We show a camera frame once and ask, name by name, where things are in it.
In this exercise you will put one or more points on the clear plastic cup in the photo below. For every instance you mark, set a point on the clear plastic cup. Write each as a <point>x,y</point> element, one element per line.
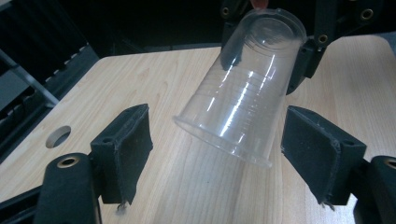
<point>236,109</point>

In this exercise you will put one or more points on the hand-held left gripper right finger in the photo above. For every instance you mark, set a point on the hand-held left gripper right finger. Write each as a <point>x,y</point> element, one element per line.
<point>320,155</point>

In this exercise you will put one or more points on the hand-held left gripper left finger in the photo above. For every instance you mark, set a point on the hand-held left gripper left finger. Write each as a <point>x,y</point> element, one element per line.
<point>123,158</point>

